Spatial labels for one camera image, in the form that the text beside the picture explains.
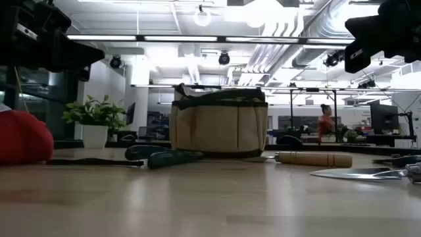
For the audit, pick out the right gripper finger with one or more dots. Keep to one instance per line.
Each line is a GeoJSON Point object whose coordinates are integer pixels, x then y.
{"type": "Point", "coordinates": [365, 24]}
{"type": "Point", "coordinates": [356, 62]}

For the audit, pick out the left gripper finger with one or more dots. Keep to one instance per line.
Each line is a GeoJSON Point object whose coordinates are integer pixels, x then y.
{"type": "Point", "coordinates": [69, 49]}
{"type": "Point", "coordinates": [72, 65]}

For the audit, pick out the red black gardening glove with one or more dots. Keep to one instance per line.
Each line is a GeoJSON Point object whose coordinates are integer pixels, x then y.
{"type": "Point", "coordinates": [23, 138]}

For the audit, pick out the steel hand trowel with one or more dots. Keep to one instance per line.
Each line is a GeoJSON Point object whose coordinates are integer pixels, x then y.
{"type": "Point", "coordinates": [355, 173]}

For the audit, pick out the beige green gardening bag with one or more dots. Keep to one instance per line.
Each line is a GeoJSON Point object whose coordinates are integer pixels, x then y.
{"type": "Point", "coordinates": [217, 128]}

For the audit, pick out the black hanging spotlight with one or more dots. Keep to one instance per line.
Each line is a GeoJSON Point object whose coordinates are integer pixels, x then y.
{"type": "Point", "coordinates": [224, 58]}
{"type": "Point", "coordinates": [333, 59]}
{"type": "Point", "coordinates": [115, 62]}
{"type": "Point", "coordinates": [366, 84]}

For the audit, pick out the black computer monitor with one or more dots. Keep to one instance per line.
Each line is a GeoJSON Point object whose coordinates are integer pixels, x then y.
{"type": "Point", "coordinates": [383, 118]}

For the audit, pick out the person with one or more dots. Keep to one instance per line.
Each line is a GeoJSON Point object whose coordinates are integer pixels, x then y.
{"type": "Point", "coordinates": [325, 125]}

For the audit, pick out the small background plant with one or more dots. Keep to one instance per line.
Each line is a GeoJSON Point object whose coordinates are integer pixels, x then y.
{"type": "Point", "coordinates": [351, 135]}

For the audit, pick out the green plant in white pot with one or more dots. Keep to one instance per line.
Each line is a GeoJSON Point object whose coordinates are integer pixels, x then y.
{"type": "Point", "coordinates": [94, 136]}

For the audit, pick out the small dark background monitor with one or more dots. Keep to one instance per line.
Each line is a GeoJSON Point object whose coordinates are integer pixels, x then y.
{"type": "Point", "coordinates": [130, 113]}

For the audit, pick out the dark background desk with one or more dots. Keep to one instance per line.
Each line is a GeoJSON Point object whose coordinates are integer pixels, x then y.
{"type": "Point", "coordinates": [388, 138]}

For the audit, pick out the black overhead light bar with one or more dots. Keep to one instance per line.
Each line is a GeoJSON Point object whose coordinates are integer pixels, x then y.
{"type": "Point", "coordinates": [222, 39]}

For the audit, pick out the round white ceiling lamp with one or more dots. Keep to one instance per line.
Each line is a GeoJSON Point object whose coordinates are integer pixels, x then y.
{"type": "Point", "coordinates": [202, 16]}

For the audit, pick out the black aluminium table frame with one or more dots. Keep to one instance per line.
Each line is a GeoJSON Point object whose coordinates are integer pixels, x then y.
{"type": "Point", "coordinates": [361, 148]}

